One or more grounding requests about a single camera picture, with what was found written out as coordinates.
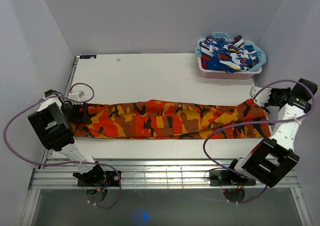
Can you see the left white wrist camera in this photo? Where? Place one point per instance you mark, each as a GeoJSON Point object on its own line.
{"type": "Point", "coordinates": [76, 96]}

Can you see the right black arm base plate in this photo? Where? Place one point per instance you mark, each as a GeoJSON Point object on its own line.
{"type": "Point", "coordinates": [224, 177]}

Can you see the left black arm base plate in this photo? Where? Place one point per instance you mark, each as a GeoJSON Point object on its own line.
{"type": "Point", "coordinates": [112, 180]}

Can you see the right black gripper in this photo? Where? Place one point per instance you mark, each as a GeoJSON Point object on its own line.
{"type": "Point", "coordinates": [286, 90]}

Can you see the light blue garment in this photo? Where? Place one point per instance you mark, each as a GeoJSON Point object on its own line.
{"type": "Point", "coordinates": [261, 56]}

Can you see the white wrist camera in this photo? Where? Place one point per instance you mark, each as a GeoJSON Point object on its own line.
{"type": "Point", "coordinates": [260, 95]}
{"type": "Point", "coordinates": [76, 96]}

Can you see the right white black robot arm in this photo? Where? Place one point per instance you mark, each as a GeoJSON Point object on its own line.
{"type": "Point", "coordinates": [274, 156]}

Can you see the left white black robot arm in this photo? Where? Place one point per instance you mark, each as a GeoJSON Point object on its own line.
{"type": "Point", "coordinates": [52, 124]}

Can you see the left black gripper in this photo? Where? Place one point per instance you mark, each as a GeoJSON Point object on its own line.
{"type": "Point", "coordinates": [80, 117]}

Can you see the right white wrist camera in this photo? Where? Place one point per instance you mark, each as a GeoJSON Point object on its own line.
{"type": "Point", "coordinates": [260, 95]}

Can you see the blue label sticker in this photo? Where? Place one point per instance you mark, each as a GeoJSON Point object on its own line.
{"type": "Point", "coordinates": [88, 56]}

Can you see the orange camouflage trousers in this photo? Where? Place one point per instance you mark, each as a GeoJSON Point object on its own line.
{"type": "Point", "coordinates": [155, 119]}

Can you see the blue white red patterned garment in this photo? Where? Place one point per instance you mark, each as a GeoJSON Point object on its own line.
{"type": "Point", "coordinates": [225, 54]}

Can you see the aluminium frame rail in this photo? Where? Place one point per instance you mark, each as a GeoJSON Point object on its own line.
{"type": "Point", "coordinates": [135, 174]}

